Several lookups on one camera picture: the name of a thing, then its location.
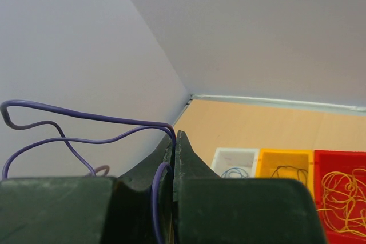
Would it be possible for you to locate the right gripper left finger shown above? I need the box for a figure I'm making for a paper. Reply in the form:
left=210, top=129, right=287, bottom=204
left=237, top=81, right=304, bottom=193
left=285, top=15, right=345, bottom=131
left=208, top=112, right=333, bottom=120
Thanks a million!
left=1, top=137, right=174, bottom=243

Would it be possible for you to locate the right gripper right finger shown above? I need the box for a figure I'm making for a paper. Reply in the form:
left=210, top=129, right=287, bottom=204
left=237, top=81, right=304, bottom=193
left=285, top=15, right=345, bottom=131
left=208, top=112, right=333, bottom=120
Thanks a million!
left=173, top=131, right=327, bottom=243

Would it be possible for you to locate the blue wire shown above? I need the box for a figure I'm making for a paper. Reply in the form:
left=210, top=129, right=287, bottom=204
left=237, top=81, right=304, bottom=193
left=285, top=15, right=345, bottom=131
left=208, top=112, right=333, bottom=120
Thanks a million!
left=220, top=166, right=250, bottom=178

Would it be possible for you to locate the white plastic bin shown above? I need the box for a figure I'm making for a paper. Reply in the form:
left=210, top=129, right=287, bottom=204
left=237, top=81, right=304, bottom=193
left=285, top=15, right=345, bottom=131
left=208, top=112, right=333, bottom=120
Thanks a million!
left=210, top=147, right=260, bottom=178

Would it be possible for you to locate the yellow plastic bin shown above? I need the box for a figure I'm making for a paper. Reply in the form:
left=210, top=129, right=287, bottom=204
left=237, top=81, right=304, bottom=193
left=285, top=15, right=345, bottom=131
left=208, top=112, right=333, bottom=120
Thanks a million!
left=255, top=149, right=314, bottom=198

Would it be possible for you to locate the purple wire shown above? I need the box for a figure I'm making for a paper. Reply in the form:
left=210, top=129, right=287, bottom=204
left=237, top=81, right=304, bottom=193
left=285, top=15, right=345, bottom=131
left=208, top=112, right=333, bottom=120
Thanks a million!
left=270, top=165, right=309, bottom=185

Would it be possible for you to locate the wire bundle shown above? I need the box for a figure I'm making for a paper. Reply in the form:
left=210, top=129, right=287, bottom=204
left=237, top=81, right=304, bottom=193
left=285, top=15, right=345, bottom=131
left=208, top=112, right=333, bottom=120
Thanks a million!
left=0, top=99, right=176, bottom=244

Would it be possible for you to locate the red plastic bin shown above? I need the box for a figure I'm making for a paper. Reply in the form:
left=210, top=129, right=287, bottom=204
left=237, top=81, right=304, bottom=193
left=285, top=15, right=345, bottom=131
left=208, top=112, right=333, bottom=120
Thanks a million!
left=314, top=150, right=365, bottom=243

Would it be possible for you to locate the yellow wire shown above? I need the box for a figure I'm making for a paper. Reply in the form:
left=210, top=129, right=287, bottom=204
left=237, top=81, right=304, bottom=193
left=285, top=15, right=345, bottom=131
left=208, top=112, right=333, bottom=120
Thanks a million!
left=316, top=168, right=366, bottom=235

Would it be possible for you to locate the aluminium back rail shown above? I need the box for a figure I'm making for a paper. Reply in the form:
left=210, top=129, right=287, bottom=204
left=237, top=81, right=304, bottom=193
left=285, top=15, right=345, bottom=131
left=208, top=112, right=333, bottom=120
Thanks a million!
left=190, top=94, right=365, bottom=116

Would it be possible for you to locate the aluminium rail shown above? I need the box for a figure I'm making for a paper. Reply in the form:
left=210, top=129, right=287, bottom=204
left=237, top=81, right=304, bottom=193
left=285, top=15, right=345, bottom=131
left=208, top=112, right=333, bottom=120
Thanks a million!
left=172, top=99, right=192, bottom=126
left=190, top=94, right=365, bottom=116

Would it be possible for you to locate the aluminium left side rail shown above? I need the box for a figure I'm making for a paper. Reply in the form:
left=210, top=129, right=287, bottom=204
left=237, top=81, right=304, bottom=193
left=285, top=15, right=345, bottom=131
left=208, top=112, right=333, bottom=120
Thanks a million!
left=172, top=99, right=192, bottom=126

